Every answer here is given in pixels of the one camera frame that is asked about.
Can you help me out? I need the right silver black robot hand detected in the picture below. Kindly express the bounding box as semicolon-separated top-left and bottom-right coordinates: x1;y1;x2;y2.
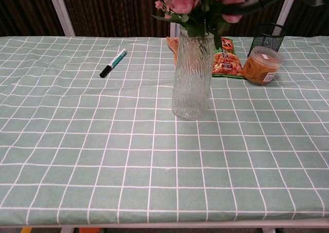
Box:
222;0;329;15

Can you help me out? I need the pink artificial rose bouquet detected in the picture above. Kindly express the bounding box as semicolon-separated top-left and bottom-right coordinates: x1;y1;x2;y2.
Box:
151;0;245;54

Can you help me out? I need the clear glass cup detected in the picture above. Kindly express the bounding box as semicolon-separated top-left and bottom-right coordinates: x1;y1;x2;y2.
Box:
171;25;216;121

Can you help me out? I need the black mesh pen holder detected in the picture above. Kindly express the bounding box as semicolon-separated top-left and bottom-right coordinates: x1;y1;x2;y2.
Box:
247;23;287;58

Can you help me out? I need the plastic jar of rubber bands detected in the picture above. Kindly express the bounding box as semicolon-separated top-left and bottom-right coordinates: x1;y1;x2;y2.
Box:
242;46;284;86

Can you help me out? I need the green snack bag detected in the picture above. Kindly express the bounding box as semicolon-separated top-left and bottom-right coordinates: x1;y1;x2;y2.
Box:
211;37;245;79

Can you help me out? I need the orange sauce pouch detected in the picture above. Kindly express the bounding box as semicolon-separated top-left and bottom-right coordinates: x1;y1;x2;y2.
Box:
166;36;180;64

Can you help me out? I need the white green marker pen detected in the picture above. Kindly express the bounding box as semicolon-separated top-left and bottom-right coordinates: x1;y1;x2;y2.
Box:
99;48;128;78

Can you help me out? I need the green white checked tablecloth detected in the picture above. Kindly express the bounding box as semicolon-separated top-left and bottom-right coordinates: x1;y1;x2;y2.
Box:
0;35;329;226

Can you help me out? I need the white partition post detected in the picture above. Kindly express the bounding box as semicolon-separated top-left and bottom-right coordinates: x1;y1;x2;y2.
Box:
170;22;180;38
46;0;77;37
275;0;297;26

